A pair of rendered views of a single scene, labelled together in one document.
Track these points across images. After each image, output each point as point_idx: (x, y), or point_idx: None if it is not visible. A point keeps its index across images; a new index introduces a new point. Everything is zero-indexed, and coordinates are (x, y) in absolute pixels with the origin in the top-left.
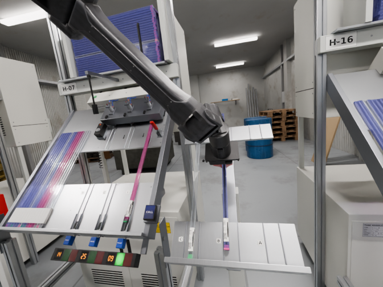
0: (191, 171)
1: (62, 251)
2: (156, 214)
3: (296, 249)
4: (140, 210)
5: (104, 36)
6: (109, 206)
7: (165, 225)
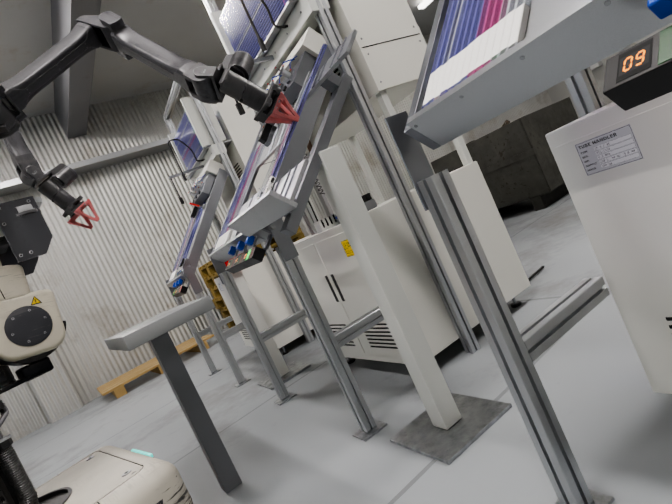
0: (387, 156)
1: (230, 261)
2: None
3: (294, 183)
4: None
5: (129, 48)
6: None
7: None
